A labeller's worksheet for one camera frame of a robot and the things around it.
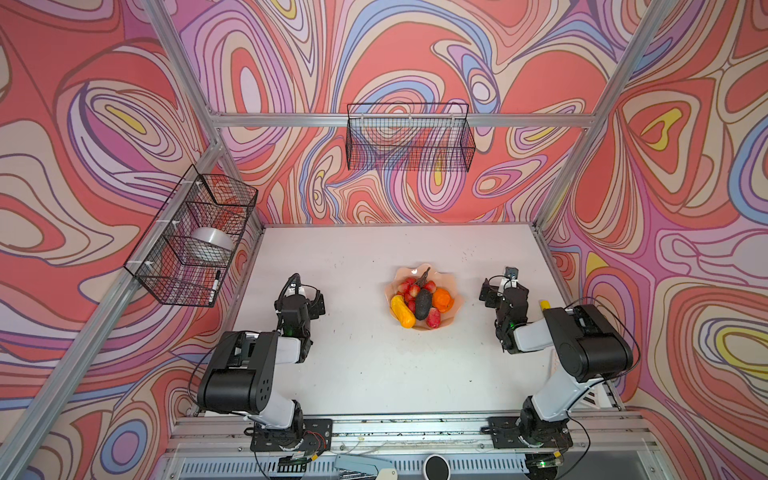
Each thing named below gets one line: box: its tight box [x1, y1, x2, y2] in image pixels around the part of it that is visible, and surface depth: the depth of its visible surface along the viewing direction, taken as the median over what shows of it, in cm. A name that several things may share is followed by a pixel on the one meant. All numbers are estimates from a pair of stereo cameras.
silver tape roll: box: [191, 227, 235, 251], surface depth 75 cm
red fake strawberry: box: [426, 307, 441, 329], surface depth 88 cm
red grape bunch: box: [397, 277, 437, 313], surface depth 92 cm
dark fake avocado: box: [415, 278, 432, 321], surface depth 88 cm
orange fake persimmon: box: [432, 287, 454, 313], surface depth 92 cm
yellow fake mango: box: [390, 294, 416, 329], surface depth 90 cm
